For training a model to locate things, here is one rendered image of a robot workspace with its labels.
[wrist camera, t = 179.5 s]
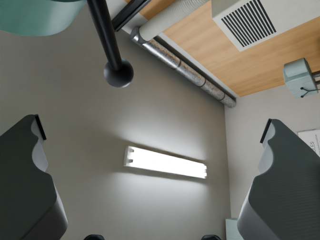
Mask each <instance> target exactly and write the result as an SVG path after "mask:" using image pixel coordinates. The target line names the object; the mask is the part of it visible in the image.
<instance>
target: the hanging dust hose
mask: <svg viewBox="0 0 320 240"><path fill-rule="evenodd" d="M208 1H209V0H176V1H174V2H173V3H172V4H170V5H169V6H167V7H166V8H164V9H163V10H162V11H160V12H159V13H158V14H156V15H155V16H154V17H152V18H151V19H150V20H149V21H147V22H146V23H145V24H143V25H142V26H141V27H140V28H139V32H140V35H141V37H142V38H143V39H144V40H146V41H149V40H151V39H152V38H154V37H155V36H157V35H158V34H160V33H161V32H163V31H164V30H166V29H167V28H169V27H170V26H172V25H173V24H175V23H177V22H178V21H180V20H182V19H183V18H185V17H186V16H188V15H190V14H191V13H192V12H194V11H195V10H197V9H198V8H200V7H201V6H202V5H204V4H205V3H206V2H208Z"/></svg>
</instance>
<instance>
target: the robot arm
mask: <svg viewBox="0 0 320 240"><path fill-rule="evenodd" d="M44 140H46V136H45V132H44V129H43V126H42V123H41V121H40V117H39V115H38V114H35V115H33V114H30V115H27V116H25V117H24V118H22V119H21V120H20V121H18V122H17V123H16V124H15V125H13V126H12V127H11V128H10V129H8V130H7V131H6V132H5V133H3V134H2V135H1V136H0V240H60V239H61V237H62V236H63V234H64V233H65V232H66V230H67V227H68V221H67V217H66V214H65V211H64V207H63V204H62V202H61V199H60V196H59V194H58V191H57V189H56V186H55V184H54V181H53V179H52V176H51V175H50V174H48V173H45V170H46V168H47V166H48V161H47V158H46V156H45V153H44V151H43V148H42V144H43V143H44ZM260 143H262V145H263V147H264V151H263V153H262V156H261V158H260V161H259V163H258V166H257V167H258V170H259V172H260V175H258V176H256V177H255V178H254V180H253V182H252V184H251V187H250V189H249V192H248V194H247V196H246V199H245V201H244V203H243V205H242V208H241V211H240V215H239V218H238V221H237V229H238V231H239V233H240V235H241V236H242V237H243V239H244V240H320V157H319V156H318V155H317V153H316V152H315V151H314V150H313V149H312V148H311V147H310V146H309V145H307V144H306V143H305V142H304V141H303V140H302V139H301V138H300V137H298V136H297V135H296V134H295V133H294V132H293V131H292V130H291V129H289V128H288V127H287V126H286V125H285V124H284V123H283V122H282V121H280V120H278V119H270V118H269V119H268V121H267V123H266V126H265V129H264V132H263V134H262V137H261V140H260Z"/></svg>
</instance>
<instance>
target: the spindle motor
mask: <svg viewBox="0 0 320 240"><path fill-rule="evenodd" d="M85 4H86V1H85V0H0V30H2V31H5V32H8V33H12V34H17V35H22V36H49V35H53V34H56V33H59V32H61V31H63V30H65V29H66V28H67V27H68V26H70V24H71V23H72V22H73V20H74V19H75V18H76V16H77V15H78V13H79V12H80V10H81V9H82V8H83V6H84V5H85Z"/></svg>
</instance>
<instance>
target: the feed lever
mask: <svg viewBox="0 0 320 240"><path fill-rule="evenodd" d="M85 1H86V4H87V7H88V9H89V12H90V15H91V17H92V20H93V23H94V25H95V28H96V31H97V33H98V36H99V39H100V41H101V44H102V46H103V49H104V51H105V54H106V57H107V59H108V62H107V63H106V65H105V67H104V77H105V79H106V81H107V83H108V84H110V85H111V86H113V87H115V88H123V87H126V86H128V85H129V84H130V83H131V82H132V79H133V76H134V70H133V67H132V65H131V64H130V63H129V62H128V61H127V60H125V59H123V58H121V56H120V51H119V47H118V44H117V40H116V36H115V33H114V29H113V25H112V22H111V18H110V13H109V10H108V6H107V2H106V0H85Z"/></svg>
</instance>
